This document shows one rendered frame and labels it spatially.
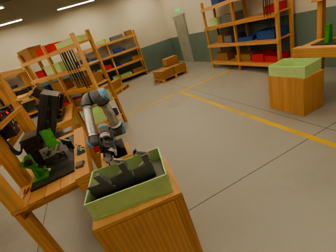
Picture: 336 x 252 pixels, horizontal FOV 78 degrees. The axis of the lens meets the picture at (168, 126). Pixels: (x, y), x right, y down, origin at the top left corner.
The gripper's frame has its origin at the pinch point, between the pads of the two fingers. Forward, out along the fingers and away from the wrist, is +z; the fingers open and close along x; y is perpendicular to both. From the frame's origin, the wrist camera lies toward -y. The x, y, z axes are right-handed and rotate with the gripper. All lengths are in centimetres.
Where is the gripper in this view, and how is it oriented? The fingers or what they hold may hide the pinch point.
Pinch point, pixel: (113, 160)
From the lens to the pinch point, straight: 151.8
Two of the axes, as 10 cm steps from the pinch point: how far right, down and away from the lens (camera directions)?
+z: 3.7, 6.7, -6.4
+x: 5.5, -7.1, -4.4
